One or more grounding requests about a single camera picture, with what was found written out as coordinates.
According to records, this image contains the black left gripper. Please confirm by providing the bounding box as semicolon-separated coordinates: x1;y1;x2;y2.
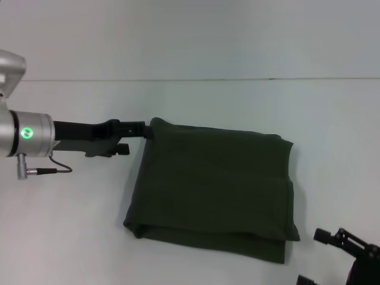
52;118;154;158

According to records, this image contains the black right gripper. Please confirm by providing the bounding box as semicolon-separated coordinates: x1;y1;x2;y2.
296;227;380;285

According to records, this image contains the dark green shirt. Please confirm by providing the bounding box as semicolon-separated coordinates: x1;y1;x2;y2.
122;116;301;265

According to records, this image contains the thin cable with silver plug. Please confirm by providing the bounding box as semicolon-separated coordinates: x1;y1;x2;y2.
16;153;74;181

